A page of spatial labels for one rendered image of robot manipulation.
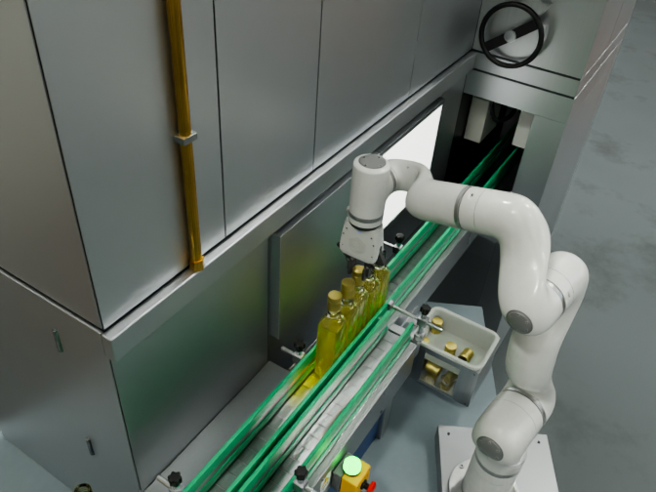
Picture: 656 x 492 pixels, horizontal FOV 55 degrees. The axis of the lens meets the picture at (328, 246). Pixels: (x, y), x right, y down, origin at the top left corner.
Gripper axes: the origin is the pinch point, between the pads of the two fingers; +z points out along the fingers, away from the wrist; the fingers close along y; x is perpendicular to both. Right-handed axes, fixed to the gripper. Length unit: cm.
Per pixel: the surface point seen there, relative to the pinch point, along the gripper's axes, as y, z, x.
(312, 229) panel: -12.0, -9.3, -3.8
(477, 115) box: -10, 5, 110
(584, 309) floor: 53, 133, 183
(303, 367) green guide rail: -3.4, 21.9, -19.0
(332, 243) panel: -11.9, 1.8, 6.5
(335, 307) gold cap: 1.0, 2.6, -12.9
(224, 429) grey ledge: -11, 28, -41
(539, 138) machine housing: 17, 0, 97
